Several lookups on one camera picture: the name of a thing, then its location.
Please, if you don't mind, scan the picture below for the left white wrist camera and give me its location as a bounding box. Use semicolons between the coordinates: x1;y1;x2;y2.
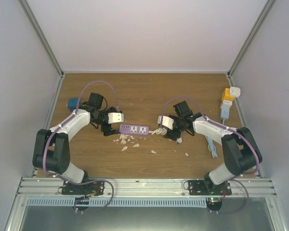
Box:
107;112;125;124

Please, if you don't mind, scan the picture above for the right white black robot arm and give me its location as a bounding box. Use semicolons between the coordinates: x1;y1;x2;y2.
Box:
158;101;263;195

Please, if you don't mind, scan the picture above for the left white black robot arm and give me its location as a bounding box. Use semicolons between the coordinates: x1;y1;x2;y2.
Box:
32;93;124;194

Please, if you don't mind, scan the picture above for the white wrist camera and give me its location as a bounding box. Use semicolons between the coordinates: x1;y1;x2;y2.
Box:
157;115;174;130
107;112;125;124

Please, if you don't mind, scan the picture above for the aluminium front rail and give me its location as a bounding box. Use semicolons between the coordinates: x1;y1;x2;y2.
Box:
16;178;276;198

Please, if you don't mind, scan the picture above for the slotted grey cable duct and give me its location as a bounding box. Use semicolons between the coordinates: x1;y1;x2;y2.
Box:
27;197;207;208

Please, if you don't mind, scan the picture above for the white power strip cord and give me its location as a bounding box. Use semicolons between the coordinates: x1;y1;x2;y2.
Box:
148;128;184;144

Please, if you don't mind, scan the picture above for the yellow plug adapter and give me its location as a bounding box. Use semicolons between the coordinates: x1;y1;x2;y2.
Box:
222;88;235;102

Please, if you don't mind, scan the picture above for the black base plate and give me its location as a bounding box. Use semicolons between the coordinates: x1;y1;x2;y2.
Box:
183;179;232;196
57;181;105;196

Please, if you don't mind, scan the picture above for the white cube adapter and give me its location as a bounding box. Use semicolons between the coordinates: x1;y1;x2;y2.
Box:
229;87;241;98

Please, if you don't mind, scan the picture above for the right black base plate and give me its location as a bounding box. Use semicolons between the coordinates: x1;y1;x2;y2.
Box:
183;179;232;196

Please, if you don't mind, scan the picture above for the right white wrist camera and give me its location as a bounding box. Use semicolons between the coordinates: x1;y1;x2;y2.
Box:
157;115;174;130

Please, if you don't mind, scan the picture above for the white plastic debris pile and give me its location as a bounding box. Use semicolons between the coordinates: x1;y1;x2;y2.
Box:
113;134;140;152

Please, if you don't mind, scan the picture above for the light blue charger block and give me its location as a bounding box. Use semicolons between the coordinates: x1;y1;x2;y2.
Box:
220;100;233;120

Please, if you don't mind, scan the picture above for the light blue coiled cable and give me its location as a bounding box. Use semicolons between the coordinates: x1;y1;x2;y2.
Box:
206;137;219;159

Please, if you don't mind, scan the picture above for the purple power strip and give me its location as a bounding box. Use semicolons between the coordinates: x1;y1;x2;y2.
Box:
119;124;149;135

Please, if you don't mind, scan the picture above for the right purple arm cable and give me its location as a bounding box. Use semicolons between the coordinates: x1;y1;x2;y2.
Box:
160;96;261;179

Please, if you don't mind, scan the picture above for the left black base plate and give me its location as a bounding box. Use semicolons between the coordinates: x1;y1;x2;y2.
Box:
57;181;105;196

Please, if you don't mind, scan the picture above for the blue cube plug adapter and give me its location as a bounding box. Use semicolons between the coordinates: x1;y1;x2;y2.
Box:
67;98;78;112

